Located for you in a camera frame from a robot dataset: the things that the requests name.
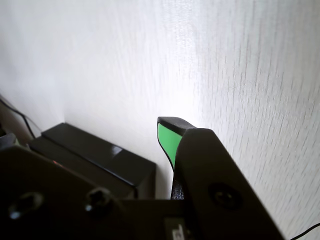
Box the black cardboard box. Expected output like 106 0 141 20
26 136 138 201

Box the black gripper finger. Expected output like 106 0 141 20
0 132 128 240
157 116 287 240

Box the thick black cable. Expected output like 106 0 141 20
0 93 42 139

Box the thin black wire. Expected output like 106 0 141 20
287 222 320 240

